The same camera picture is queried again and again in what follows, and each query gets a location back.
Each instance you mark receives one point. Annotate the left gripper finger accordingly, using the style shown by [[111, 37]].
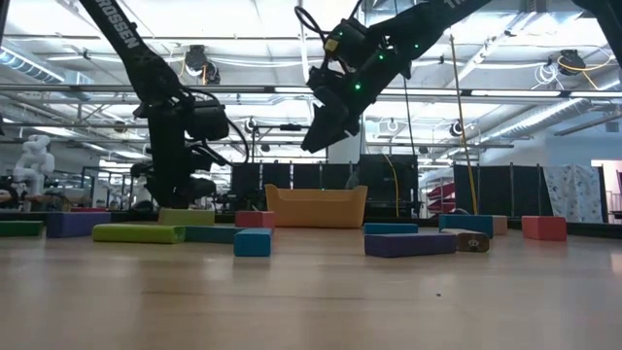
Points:
[[172, 193], [204, 188]]

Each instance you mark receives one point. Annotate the light green medium block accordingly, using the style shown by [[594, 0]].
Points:
[[187, 217]]

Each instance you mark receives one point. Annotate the teal long block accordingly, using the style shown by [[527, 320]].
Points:
[[209, 234]]

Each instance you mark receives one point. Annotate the lime long block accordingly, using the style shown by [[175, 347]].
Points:
[[138, 234]]

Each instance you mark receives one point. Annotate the orange-red medium block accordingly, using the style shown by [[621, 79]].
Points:
[[544, 227], [255, 219]]

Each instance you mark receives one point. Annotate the blue long block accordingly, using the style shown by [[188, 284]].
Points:
[[391, 228], [252, 242]]

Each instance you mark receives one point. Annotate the red medium block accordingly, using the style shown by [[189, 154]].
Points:
[[88, 210]]

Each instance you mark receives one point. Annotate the purple long block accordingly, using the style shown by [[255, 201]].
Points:
[[410, 244], [78, 224]]

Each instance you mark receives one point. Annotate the dark green long block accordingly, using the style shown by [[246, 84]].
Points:
[[19, 228]]

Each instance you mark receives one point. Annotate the blue medium block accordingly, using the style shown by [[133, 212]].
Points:
[[465, 223]]

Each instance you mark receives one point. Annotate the beige long block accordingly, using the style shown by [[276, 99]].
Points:
[[469, 240]]

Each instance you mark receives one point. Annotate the beige medium block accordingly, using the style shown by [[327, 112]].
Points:
[[500, 224]]

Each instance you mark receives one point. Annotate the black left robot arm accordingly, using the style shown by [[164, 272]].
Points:
[[124, 39]]

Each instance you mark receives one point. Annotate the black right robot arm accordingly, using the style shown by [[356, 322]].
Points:
[[427, 19]]

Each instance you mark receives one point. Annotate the black partition panel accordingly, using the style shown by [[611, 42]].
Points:
[[495, 192], [243, 187]]

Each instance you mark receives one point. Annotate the black cabinet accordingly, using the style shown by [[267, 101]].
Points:
[[379, 194]]

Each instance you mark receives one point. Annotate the yellow plastic bin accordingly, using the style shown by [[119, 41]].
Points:
[[316, 206]]

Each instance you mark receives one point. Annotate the black round ceiling fixture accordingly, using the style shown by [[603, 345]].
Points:
[[456, 129]]

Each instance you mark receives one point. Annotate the red rack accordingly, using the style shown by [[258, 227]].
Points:
[[439, 194]]

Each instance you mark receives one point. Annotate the white robot figure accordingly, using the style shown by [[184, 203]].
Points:
[[34, 163]]

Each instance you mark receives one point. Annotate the white patterned cloth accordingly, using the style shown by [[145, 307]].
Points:
[[573, 187]]

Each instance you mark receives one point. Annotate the black gantry frame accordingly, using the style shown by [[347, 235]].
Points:
[[290, 127]]

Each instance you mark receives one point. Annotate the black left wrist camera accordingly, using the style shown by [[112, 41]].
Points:
[[208, 121]]

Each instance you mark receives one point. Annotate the grey ventilation duct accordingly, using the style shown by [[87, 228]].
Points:
[[29, 65]]

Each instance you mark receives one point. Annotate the silver ventilation duct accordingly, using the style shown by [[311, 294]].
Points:
[[534, 119]]

